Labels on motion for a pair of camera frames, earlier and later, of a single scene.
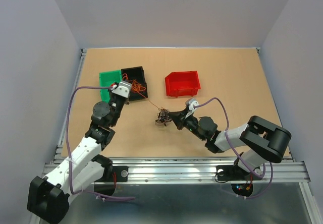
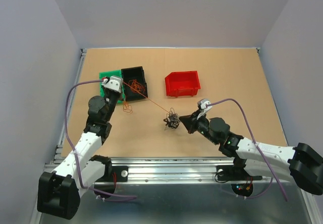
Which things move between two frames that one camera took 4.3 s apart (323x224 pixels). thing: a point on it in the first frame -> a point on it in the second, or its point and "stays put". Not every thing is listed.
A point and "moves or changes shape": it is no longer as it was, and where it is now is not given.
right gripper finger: (177, 117) -> (189, 121)
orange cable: (136, 86) moves or changes shape
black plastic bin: (136, 76) stays put
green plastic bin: (107, 78) stays put
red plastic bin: (182, 84) stays put
